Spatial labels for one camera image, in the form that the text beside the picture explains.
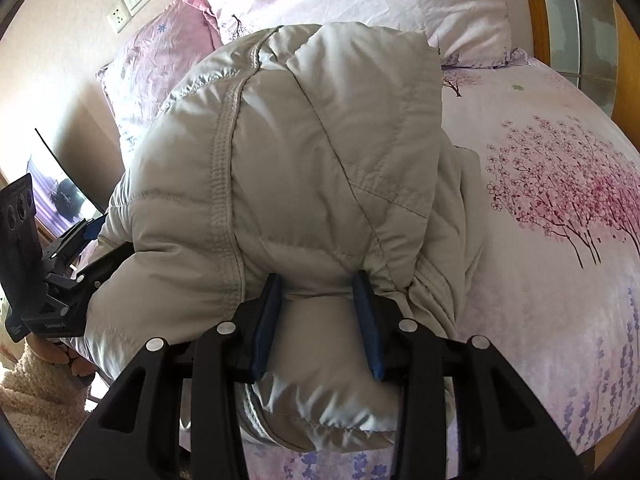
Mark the beige puffer jacket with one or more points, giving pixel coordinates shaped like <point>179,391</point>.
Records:
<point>310,160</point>

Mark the wooden headboard with glass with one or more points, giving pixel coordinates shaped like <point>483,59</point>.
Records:
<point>530,10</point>

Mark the person's left hand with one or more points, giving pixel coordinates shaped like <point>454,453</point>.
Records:
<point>60,356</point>

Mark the white wall power socket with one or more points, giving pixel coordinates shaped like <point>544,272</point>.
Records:
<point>118,17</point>

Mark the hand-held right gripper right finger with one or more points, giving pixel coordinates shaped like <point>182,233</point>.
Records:
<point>367,330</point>

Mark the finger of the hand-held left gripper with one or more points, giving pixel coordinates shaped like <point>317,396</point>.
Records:
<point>90,231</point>
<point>107,262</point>

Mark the person's left forearm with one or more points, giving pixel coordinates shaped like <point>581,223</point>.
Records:
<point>30,390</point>

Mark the flat screen television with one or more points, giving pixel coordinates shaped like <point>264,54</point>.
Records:
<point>55,195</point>

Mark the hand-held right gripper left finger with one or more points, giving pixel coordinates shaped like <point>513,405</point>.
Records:
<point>262,330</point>

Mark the floral tree print duvet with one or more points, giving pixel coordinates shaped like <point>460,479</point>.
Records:
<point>550,260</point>

